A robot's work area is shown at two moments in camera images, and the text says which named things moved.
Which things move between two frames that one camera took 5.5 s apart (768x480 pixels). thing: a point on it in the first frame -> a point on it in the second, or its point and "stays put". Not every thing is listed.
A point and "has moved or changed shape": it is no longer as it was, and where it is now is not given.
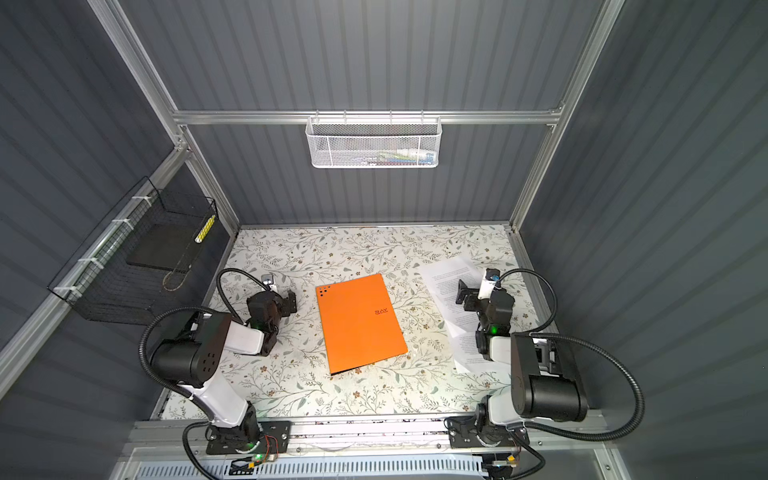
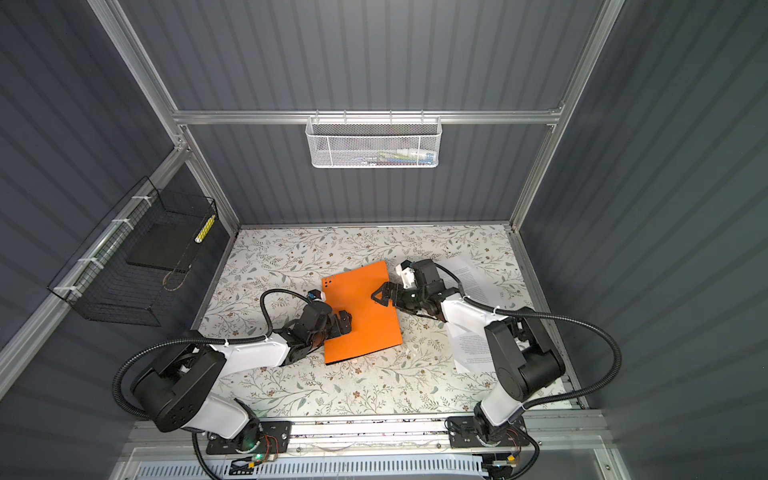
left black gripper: [286, 305] -> [337, 328]
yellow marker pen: [201, 235] stays put
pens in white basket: [401, 157] stays put
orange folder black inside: [359, 323] has moved or changed shape
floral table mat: [293, 378] stays put
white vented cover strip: [354, 468] stays put
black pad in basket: [166, 246] stays put
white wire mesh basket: [373, 142] stays put
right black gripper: [465, 291] -> [389, 288]
